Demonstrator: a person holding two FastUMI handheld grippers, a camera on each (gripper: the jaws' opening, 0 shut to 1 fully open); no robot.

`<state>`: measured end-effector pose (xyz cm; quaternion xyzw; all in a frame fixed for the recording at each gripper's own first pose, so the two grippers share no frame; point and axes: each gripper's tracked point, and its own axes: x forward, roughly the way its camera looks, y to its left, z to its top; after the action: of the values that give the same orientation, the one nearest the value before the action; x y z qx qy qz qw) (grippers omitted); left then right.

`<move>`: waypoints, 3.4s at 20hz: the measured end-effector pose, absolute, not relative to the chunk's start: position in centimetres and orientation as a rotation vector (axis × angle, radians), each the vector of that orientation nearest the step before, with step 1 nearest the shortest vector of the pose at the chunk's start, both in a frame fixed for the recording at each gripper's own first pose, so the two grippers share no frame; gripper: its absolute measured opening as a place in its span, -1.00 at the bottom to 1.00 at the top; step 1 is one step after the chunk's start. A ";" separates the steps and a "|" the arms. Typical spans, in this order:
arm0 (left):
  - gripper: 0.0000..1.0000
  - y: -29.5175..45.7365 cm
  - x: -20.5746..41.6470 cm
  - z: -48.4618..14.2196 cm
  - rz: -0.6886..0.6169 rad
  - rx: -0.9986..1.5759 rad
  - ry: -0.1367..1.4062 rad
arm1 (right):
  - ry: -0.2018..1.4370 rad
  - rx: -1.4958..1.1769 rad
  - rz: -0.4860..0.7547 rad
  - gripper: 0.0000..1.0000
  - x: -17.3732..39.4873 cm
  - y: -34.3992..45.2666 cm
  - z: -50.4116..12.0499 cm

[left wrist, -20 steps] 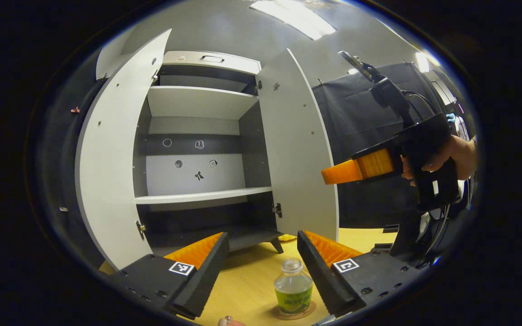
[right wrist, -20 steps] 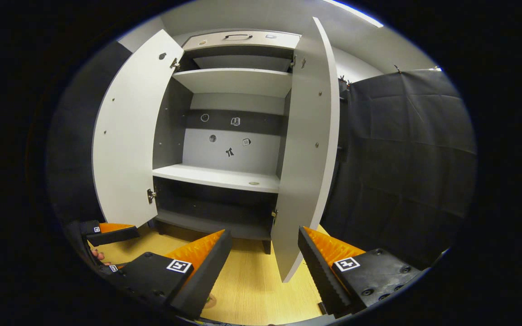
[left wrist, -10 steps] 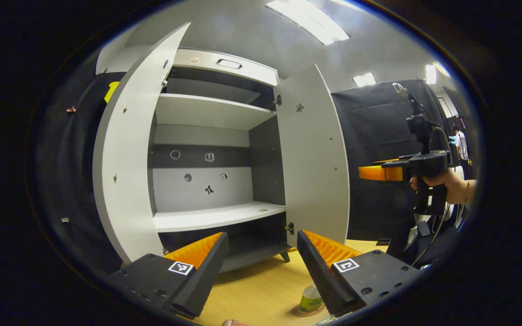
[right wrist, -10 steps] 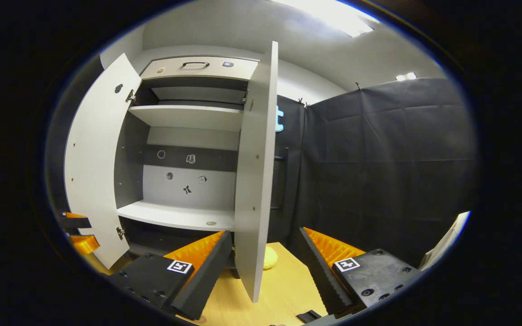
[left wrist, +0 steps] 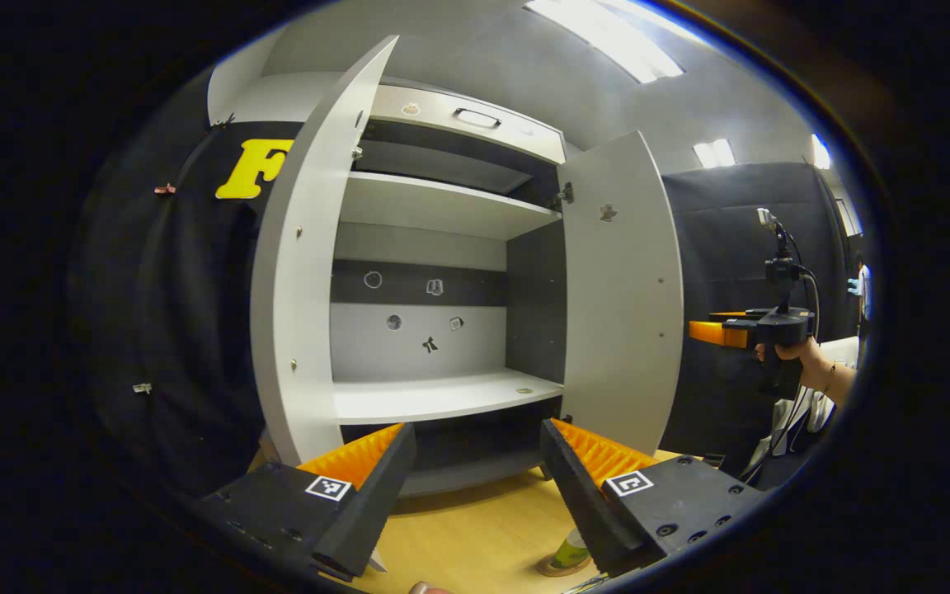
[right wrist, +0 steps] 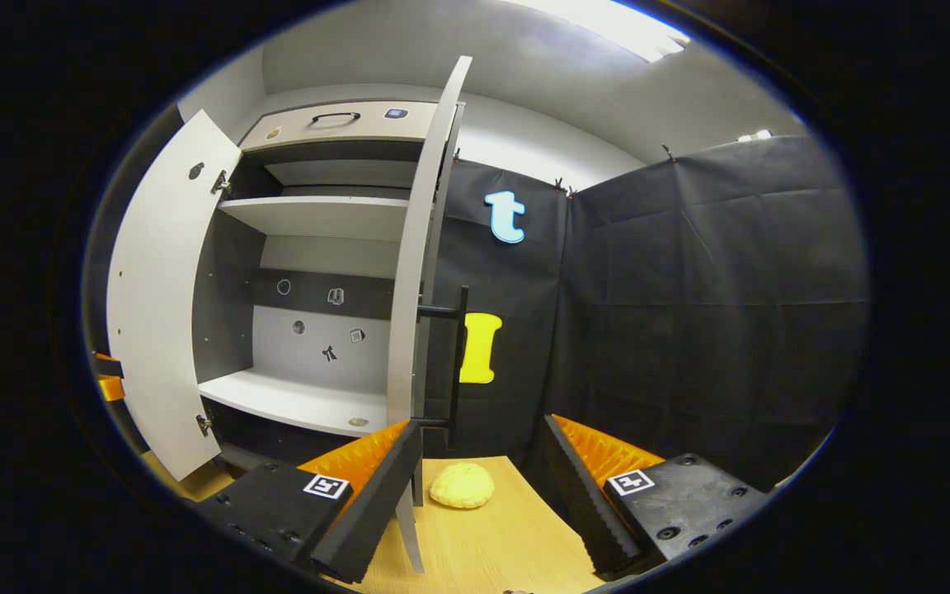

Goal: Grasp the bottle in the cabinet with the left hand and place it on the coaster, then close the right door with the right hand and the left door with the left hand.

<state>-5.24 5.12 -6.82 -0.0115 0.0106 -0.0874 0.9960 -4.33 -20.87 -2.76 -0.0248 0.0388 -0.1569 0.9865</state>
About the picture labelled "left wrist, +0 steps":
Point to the small ceiling light panel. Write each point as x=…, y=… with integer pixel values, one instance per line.
x=820, y=153
x=714, y=153

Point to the white cabinet door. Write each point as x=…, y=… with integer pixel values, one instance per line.
x=623, y=313
x=302, y=272

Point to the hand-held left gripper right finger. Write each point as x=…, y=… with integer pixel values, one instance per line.
x=574, y=503

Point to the round brown coaster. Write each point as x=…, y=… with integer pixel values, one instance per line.
x=553, y=571

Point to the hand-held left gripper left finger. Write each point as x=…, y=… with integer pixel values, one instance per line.
x=380, y=503

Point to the person's light shirt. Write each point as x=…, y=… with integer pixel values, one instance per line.
x=844, y=350

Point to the white and grey cabinet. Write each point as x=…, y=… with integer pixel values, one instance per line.
x=537, y=305

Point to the white cabinet shelf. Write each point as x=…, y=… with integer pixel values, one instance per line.
x=442, y=206

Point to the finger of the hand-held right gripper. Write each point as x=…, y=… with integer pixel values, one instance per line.
x=739, y=314
x=739, y=334

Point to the metal door hinge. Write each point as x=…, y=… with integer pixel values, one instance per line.
x=564, y=196

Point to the long ceiling light panel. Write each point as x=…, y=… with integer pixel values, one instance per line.
x=607, y=41

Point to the small reddish clip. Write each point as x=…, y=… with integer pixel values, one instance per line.
x=164, y=189

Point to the green label plastic bottle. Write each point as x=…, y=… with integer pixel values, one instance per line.
x=570, y=551

